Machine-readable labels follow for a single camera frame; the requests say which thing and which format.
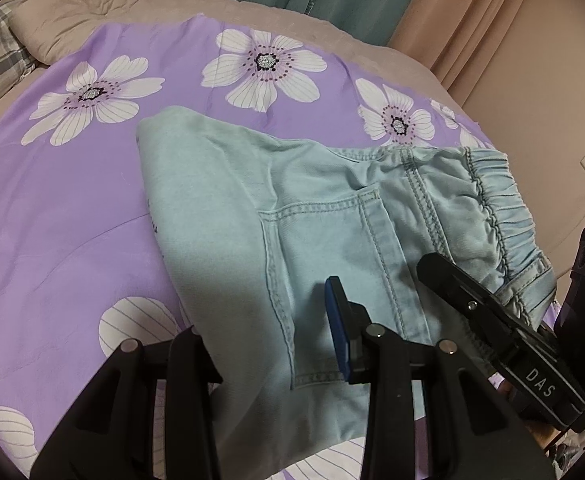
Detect beige curtain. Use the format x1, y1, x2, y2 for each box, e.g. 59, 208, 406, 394
391, 0, 551, 107

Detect purple floral bedsheet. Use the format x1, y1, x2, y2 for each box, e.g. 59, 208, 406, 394
0, 12, 573, 480

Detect light blue denim pants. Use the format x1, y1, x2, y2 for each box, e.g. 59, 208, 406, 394
136, 105, 558, 467

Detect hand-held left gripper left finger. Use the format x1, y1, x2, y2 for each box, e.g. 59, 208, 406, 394
30, 326, 224, 480

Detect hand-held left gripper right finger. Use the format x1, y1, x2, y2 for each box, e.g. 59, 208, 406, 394
324, 276, 556, 480

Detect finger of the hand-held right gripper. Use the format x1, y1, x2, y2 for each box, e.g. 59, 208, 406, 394
417, 252, 556, 375

